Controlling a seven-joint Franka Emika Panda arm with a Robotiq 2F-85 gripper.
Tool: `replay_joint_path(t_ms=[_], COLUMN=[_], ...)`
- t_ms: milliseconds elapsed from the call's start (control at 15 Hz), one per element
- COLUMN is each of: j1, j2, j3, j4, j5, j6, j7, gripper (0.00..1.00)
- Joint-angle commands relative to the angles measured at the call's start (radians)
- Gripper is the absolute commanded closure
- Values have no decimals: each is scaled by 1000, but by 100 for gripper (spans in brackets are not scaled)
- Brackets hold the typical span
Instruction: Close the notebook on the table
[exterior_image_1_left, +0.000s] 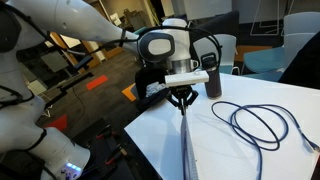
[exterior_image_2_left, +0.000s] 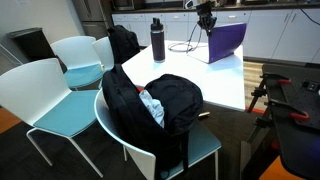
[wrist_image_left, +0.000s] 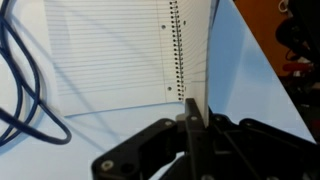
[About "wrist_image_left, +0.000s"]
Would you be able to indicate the black robot mount table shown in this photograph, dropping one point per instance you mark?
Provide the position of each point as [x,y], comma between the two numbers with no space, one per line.
[310,100]

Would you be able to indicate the white spiral lined notebook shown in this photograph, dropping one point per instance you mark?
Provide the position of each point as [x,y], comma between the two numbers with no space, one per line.
[110,56]

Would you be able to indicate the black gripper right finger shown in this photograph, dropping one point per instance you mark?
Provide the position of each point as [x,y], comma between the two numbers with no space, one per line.
[253,150]

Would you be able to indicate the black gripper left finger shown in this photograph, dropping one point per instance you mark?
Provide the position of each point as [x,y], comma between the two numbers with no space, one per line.
[195,140]

